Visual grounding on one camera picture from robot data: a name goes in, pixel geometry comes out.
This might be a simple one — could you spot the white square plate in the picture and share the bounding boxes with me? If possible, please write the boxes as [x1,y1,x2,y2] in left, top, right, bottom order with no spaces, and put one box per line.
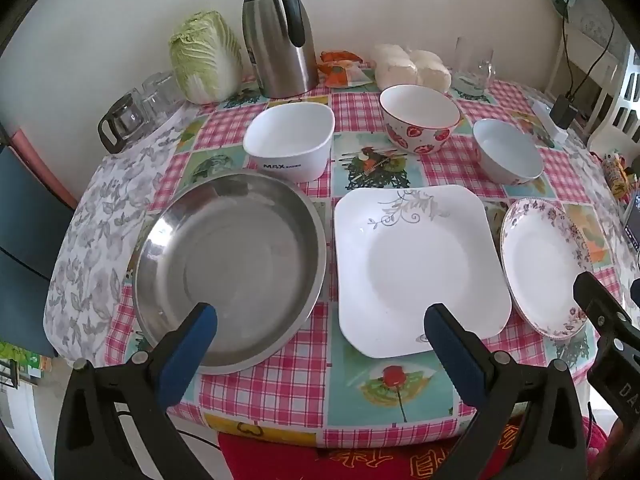
[333,185,513,359]

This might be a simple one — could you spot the orange snack packet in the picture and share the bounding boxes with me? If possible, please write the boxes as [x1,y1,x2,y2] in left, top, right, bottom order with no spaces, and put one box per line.
[317,50,375,88]

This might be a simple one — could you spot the stainless steel thermos jug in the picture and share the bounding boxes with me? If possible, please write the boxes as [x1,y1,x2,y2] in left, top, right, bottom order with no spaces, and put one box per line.
[240,0,319,99]

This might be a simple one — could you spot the patterned chair cloth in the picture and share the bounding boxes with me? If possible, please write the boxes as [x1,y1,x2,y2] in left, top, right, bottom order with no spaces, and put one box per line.
[547,0,631,46]

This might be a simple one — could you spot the black device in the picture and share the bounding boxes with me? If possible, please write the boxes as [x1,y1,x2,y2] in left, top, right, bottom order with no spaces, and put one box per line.
[622,192,640,252]

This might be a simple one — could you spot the green printed box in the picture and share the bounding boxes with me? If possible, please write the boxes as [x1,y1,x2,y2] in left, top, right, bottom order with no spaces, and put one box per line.
[0,342,52,387]

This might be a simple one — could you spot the bag of steamed buns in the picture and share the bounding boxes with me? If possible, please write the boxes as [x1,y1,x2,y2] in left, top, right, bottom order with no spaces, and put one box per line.
[372,43,452,92]

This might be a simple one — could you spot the napa cabbage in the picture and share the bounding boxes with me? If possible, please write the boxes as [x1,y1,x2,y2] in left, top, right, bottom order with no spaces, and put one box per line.
[168,9,244,105]

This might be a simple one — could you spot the yellow snack packet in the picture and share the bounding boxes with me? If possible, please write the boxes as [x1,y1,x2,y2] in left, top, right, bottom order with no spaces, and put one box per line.
[602,152,637,199]

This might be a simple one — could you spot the pink checked tablecloth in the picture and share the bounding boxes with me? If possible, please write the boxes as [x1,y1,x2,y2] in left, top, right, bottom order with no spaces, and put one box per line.
[102,77,626,448]

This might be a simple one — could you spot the red printed cloth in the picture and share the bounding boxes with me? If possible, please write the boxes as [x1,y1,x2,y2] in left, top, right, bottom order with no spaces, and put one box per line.
[217,425,616,480]

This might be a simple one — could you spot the floral rimmed round plate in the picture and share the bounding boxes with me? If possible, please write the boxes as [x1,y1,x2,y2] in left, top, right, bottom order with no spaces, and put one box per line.
[499,198,593,341]

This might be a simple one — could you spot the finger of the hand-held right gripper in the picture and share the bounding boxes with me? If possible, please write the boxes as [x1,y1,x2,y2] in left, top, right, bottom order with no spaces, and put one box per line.
[573,271,640,356]

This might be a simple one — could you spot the small white cup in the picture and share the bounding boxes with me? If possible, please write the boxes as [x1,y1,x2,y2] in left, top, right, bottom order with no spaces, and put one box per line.
[243,101,336,184]

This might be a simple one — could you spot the clear glass mug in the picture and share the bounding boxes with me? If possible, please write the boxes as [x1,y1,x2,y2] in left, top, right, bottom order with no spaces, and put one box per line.
[451,36,497,97]

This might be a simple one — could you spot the black charger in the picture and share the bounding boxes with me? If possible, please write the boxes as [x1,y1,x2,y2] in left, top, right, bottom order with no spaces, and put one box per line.
[550,94,576,130]

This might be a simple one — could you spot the small glass jar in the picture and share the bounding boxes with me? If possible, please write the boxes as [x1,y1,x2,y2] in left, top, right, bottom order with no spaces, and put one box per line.
[98,91,151,155]

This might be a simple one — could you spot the white chair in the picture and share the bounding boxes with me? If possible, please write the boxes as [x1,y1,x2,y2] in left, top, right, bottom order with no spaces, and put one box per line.
[545,10,640,156]

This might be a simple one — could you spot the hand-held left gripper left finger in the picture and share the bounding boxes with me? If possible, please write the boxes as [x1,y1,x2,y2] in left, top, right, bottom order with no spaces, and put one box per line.
[54,302,219,480]

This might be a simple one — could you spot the light blue bowl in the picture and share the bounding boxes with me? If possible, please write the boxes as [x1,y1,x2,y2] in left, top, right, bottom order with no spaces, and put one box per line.
[472,118,544,185]

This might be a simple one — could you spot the black cable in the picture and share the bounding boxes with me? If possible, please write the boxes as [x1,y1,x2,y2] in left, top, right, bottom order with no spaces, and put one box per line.
[560,0,572,97]
[567,0,617,98]

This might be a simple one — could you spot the strawberry print bowl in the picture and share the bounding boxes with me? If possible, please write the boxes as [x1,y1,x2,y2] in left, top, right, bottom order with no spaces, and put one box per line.
[379,85,461,156]

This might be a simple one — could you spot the stainless steel basin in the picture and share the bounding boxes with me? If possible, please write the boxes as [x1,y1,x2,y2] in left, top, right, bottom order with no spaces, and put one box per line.
[131,170,328,376]

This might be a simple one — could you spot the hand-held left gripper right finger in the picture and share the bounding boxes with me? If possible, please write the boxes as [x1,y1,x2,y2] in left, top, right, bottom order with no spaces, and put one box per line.
[424,303,587,480]

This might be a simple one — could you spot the white power strip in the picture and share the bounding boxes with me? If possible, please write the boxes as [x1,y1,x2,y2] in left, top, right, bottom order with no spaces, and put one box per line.
[531,100,571,143]

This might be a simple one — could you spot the clear drinking glass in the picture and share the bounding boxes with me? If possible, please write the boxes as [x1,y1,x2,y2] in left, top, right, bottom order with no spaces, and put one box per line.
[142,71,183,117]

